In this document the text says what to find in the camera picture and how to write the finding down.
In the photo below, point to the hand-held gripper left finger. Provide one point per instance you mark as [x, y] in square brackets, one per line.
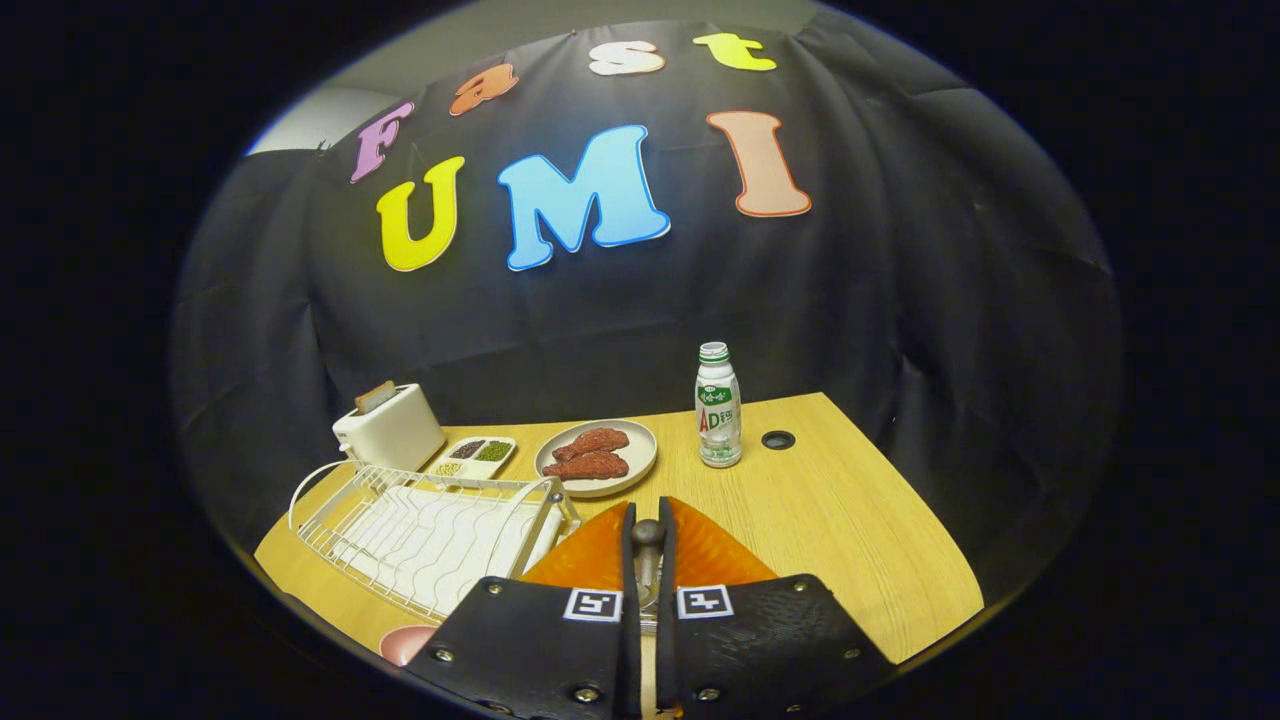
[540, 650]

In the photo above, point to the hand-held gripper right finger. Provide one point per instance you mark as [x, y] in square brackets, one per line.
[770, 645]

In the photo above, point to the pink plate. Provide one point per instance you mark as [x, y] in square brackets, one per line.
[405, 645]

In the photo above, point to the grey spoon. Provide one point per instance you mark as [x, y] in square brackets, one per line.
[648, 532]

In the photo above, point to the white sectioned dish with beans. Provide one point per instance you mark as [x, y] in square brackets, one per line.
[480, 452]

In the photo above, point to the beige plate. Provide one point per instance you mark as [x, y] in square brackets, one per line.
[640, 455]

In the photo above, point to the red meat piece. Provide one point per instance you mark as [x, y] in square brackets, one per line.
[595, 442]
[590, 467]

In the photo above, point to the white drink bottle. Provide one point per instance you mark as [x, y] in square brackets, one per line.
[719, 410]

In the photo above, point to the white toaster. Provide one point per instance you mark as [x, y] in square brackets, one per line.
[395, 435]

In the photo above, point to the brown toast slice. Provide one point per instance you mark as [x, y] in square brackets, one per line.
[375, 396]

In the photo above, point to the black backdrop cloth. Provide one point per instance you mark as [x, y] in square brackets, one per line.
[900, 300]

